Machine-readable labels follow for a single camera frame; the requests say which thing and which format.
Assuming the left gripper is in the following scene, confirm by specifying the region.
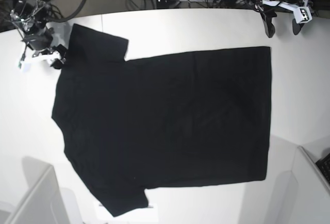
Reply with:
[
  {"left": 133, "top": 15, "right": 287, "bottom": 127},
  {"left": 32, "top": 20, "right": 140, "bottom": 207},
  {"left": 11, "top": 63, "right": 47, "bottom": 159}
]
[{"left": 255, "top": 0, "right": 301, "bottom": 38}]

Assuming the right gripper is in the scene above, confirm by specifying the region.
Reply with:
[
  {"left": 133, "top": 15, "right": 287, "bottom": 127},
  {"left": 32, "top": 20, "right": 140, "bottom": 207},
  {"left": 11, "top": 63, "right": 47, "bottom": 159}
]
[{"left": 22, "top": 27, "right": 68, "bottom": 69}]

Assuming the black T-shirt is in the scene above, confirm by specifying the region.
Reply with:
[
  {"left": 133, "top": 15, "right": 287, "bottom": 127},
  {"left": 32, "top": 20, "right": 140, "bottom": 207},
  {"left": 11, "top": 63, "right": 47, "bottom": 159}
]
[{"left": 52, "top": 24, "right": 272, "bottom": 217}]

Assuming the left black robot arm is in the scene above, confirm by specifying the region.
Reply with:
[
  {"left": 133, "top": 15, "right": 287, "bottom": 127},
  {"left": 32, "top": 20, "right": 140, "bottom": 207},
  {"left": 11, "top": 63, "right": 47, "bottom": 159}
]
[{"left": 255, "top": 0, "right": 308, "bottom": 38}]

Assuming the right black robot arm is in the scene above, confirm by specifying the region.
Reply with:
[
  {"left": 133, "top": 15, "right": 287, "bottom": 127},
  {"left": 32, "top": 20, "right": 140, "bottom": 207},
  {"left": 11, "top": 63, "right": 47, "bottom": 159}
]
[{"left": 10, "top": 0, "right": 67, "bottom": 72}]

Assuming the white left partition panel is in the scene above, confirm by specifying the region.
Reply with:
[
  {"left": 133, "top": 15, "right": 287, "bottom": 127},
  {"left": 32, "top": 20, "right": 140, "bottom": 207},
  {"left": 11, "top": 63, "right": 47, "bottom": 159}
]
[{"left": 5, "top": 166, "right": 70, "bottom": 223}]

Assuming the white partition panel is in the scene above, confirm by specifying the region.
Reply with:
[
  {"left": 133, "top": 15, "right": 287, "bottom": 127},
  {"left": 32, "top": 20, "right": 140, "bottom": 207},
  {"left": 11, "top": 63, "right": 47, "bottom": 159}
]
[
  {"left": 5, "top": 166, "right": 70, "bottom": 223},
  {"left": 289, "top": 146, "right": 329, "bottom": 224}
]

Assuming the black keyboard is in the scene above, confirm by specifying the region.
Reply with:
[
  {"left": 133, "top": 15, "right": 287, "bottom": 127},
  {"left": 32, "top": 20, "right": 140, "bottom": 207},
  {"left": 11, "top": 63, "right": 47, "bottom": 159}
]
[{"left": 316, "top": 154, "right": 330, "bottom": 183}]

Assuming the white right partition panel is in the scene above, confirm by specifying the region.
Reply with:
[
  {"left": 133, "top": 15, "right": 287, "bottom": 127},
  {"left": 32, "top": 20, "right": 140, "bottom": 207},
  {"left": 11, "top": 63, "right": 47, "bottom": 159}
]
[{"left": 289, "top": 146, "right": 329, "bottom": 224}]

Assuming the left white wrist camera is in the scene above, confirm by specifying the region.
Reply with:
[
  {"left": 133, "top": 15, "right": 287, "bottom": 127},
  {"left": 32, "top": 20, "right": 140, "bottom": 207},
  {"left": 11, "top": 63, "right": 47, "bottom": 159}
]
[{"left": 293, "top": 0, "right": 312, "bottom": 24}]

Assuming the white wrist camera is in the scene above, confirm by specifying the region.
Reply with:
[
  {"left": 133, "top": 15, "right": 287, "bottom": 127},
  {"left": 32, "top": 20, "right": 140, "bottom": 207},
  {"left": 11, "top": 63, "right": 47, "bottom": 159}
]
[
  {"left": 293, "top": 0, "right": 312, "bottom": 24},
  {"left": 18, "top": 57, "right": 31, "bottom": 73}
]

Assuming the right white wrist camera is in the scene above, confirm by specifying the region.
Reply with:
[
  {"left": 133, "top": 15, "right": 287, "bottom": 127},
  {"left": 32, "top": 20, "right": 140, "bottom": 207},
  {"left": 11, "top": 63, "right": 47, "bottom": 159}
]
[{"left": 18, "top": 57, "right": 31, "bottom": 73}]

